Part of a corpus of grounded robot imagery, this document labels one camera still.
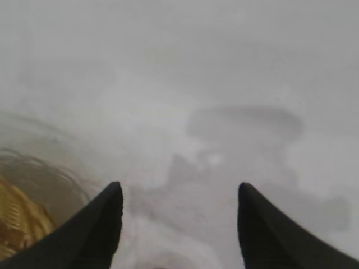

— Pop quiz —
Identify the yellow woven wicker basket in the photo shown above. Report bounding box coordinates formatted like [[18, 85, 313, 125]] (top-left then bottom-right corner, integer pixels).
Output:
[[0, 145, 90, 258]]

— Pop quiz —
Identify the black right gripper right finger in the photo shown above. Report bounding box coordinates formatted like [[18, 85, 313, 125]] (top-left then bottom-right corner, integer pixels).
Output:
[[237, 182, 359, 269]]

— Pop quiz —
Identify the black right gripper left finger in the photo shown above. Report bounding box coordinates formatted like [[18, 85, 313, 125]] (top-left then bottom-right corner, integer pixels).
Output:
[[0, 181, 124, 269]]

